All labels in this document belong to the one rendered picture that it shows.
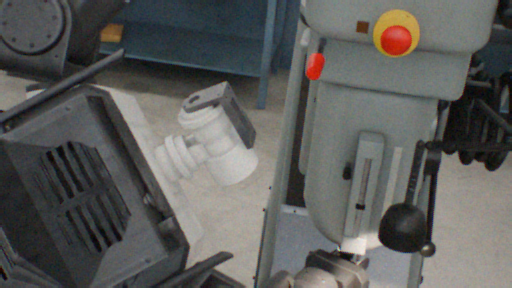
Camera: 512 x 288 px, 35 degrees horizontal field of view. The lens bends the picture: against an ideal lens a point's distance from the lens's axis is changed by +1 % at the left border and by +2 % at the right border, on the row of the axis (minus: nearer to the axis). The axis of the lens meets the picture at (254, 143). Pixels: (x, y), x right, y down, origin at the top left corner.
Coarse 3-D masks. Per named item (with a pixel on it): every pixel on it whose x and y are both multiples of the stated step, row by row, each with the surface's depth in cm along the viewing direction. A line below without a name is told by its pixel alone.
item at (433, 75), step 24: (312, 48) 121; (336, 48) 120; (360, 48) 120; (336, 72) 122; (360, 72) 121; (384, 72) 121; (408, 72) 120; (432, 72) 120; (456, 72) 119; (432, 96) 121; (456, 96) 121
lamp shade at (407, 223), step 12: (396, 204) 125; (384, 216) 125; (396, 216) 123; (408, 216) 122; (420, 216) 123; (384, 228) 124; (396, 228) 122; (408, 228) 122; (420, 228) 122; (384, 240) 124; (396, 240) 123; (408, 240) 122; (420, 240) 123; (408, 252) 123
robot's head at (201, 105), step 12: (228, 84) 102; (192, 96) 103; (204, 96) 101; (216, 96) 99; (228, 96) 100; (192, 108) 100; (204, 108) 100; (216, 108) 100; (228, 108) 100; (240, 108) 103; (180, 120) 102; (192, 120) 100; (240, 120) 104; (240, 132) 102; (252, 132) 104; (252, 144) 103
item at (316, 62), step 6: (318, 42) 118; (324, 42) 119; (318, 48) 115; (324, 48) 117; (312, 54) 112; (318, 54) 111; (312, 60) 110; (318, 60) 110; (324, 60) 112; (312, 66) 108; (318, 66) 108; (306, 72) 108; (312, 72) 108; (318, 72) 108; (312, 78) 108
